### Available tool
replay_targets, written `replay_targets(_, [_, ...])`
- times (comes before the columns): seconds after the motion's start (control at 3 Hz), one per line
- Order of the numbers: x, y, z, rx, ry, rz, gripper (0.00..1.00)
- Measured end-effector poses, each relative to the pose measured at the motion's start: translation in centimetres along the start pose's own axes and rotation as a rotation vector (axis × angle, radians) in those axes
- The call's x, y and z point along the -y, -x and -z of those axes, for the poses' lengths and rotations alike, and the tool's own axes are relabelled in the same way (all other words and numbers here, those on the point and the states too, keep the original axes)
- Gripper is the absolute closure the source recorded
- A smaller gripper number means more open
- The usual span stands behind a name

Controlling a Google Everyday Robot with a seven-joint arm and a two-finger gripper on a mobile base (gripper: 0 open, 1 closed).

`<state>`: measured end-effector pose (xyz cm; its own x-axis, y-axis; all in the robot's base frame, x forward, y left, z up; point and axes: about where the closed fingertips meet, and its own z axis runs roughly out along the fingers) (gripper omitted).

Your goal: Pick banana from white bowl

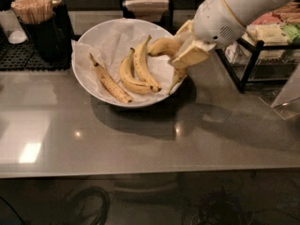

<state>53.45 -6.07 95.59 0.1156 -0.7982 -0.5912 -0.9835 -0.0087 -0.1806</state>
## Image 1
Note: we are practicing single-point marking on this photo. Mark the clear acrylic stand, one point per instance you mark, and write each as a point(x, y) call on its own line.
point(285, 102)

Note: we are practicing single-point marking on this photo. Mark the black stirrer holder cup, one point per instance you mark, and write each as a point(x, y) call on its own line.
point(49, 40)

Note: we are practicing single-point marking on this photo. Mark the black rubber mat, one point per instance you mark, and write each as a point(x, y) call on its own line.
point(24, 57)

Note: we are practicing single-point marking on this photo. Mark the sugar and tea packets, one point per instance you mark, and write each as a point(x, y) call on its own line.
point(273, 28)

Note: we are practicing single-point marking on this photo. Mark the black napkin holder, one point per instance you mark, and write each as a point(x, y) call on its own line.
point(146, 16)

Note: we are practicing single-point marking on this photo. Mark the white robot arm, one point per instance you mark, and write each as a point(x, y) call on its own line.
point(248, 11)

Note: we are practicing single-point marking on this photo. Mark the dark bottle with wooden cap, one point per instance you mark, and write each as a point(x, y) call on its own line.
point(61, 14)

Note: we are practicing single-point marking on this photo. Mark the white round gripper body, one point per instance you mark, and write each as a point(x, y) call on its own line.
point(216, 20)

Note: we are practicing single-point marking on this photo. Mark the white paper liner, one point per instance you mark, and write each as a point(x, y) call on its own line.
point(109, 41)

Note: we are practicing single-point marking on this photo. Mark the upright yellow banana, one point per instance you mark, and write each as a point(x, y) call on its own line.
point(141, 68)

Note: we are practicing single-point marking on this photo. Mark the spotted banana at left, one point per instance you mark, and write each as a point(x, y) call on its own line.
point(107, 81)

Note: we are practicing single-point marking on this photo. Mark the white bowl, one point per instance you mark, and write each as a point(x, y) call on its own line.
point(100, 35)

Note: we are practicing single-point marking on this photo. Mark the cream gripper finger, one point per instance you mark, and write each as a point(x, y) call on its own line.
point(192, 53)
point(184, 34)

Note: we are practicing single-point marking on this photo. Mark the large curved yellow banana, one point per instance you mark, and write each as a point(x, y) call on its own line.
point(168, 46)

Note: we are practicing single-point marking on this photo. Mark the small yellow banana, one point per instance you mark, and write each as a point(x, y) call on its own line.
point(127, 77)

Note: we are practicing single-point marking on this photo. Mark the wooden stirrer sticks bundle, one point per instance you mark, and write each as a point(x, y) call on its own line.
point(33, 11)

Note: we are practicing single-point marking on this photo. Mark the black wire condiment rack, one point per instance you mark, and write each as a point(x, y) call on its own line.
point(256, 65)

